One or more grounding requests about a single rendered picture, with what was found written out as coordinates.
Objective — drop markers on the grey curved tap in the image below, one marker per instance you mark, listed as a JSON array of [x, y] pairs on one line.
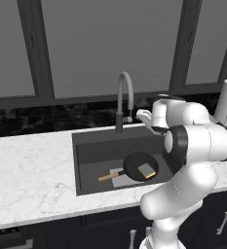
[[119, 113]]

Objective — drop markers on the dark grey sink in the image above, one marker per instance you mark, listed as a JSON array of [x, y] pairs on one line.
[[95, 152]]

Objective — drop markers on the dark framed window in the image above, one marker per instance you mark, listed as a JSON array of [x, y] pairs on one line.
[[46, 48]]

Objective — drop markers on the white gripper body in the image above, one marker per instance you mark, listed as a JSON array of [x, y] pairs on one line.
[[146, 119]]

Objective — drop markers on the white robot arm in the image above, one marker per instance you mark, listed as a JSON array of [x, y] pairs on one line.
[[196, 142]]

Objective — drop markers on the grey and yellow sponge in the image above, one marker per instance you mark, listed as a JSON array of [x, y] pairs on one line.
[[147, 170]]

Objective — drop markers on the dark dishwasher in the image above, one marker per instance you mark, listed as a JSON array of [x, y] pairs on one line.
[[7, 239]]

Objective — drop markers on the dark cupboard door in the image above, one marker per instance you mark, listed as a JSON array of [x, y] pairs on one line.
[[209, 220], [95, 236]]

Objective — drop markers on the dark false drawer front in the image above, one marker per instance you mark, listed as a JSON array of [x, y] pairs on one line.
[[115, 216]]

